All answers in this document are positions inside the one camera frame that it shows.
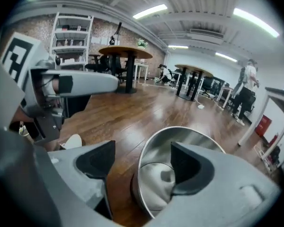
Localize red box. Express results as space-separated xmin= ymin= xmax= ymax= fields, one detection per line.
xmin=255 ymin=114 xmax=273 ymax=137

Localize white shelf unit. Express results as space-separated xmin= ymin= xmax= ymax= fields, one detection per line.
xmin=49 ymin=12 xmax=95 ymax=71

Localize black cabinet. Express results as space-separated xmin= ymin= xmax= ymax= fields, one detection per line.
xmin=62 ymin=94 xmax=92 ymax=118

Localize black office chair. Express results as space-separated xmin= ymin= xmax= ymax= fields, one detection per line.
xmin=85 ymin=54 xmax=115 ymax=77
xmin=200 ymin=76 xmax=215 ymax=97

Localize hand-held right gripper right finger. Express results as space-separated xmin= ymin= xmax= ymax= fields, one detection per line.
xmin=144 ymin=142 xmax=282 ymax=227

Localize round wooden table black legs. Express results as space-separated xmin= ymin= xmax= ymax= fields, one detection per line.
xmin=174 ymin=64 xmax=214 ymax=102
xmin=98 ymin=45 xmax=153 ymax=95

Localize white frame desk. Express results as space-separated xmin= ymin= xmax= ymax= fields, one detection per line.
xmin=238 ymin=87 xmax=284 ymax=147

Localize potted green plant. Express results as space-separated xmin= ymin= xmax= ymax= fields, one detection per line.
xmin=136 ymin=38 xmax=149 ymax=50

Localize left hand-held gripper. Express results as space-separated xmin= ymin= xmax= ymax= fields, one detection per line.
xmin=0 ymin=31 xmax=120 ymax=147

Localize black desk lamp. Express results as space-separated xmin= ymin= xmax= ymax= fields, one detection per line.
xmin=109 ymin=22 xmax=123 ymax=46

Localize stainless steel wastebasket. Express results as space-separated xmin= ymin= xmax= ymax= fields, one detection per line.
xmin=131 ymin=126 xmax=227 ymax=219

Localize small white table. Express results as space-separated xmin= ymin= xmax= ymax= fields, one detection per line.
xmin=133 ymin=62 xmax=150 ymax=81

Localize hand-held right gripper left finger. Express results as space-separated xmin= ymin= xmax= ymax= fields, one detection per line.
xmin=47 ymin=140 xmax=116 ymax=221

